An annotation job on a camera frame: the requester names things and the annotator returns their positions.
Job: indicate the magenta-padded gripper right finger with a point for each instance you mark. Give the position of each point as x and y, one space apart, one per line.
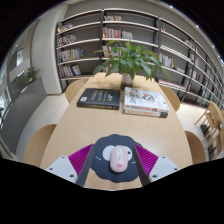
163 166

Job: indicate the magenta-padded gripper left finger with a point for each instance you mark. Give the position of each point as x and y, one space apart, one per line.
61 166

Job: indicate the pale pink computer mouse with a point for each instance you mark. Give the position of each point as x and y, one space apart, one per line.
118 159

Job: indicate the dark cloud-shaped mouse pad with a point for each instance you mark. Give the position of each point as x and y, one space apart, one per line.
100 163

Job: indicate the book with white-red spine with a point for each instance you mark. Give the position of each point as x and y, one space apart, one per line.
146 113

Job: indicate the slatted wooden chair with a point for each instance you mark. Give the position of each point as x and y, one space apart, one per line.
210 118

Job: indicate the white illustrated book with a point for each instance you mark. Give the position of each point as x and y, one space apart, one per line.
145 98

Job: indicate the black hardcover book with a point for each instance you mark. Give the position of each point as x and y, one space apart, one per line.
99 98

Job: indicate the leafy plant on grey ledge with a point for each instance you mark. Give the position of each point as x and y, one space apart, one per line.
32 75

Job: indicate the green potted plant white pot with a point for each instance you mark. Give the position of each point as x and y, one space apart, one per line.
131 61

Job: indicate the grey bookshelf unit with books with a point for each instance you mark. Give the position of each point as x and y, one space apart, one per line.
81 36

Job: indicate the recessed ceiling lights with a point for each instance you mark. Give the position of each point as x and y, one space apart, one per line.
170 6

